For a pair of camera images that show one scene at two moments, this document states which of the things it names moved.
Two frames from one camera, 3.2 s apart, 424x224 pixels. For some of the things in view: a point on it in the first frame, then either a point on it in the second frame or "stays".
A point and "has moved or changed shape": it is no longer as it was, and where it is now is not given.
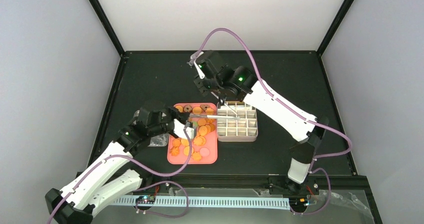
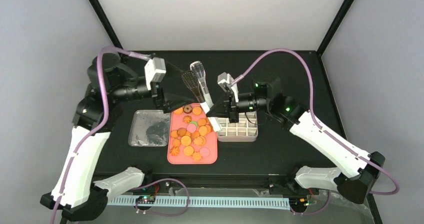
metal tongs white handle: [237, 117] has moved or changed shape
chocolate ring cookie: [187, 108] stays
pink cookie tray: [204, 144] stays
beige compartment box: [244, 129] stays
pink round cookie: [204, 151] stays
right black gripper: [204, 90] → [227, 109]
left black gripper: [180, 116] → [165, 101]
